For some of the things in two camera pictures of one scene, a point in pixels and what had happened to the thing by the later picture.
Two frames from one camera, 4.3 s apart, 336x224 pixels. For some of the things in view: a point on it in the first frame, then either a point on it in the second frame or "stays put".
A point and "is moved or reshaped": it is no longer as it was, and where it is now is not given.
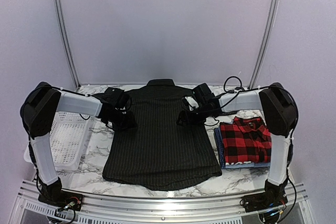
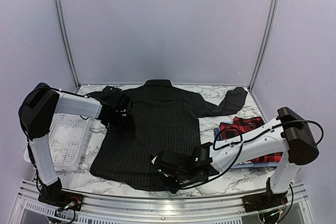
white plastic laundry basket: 70,134 stays put
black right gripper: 187,119 to 171,188
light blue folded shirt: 248,164 stays put
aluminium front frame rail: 96,209 stays put
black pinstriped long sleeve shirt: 158,153 is moved or reshaped
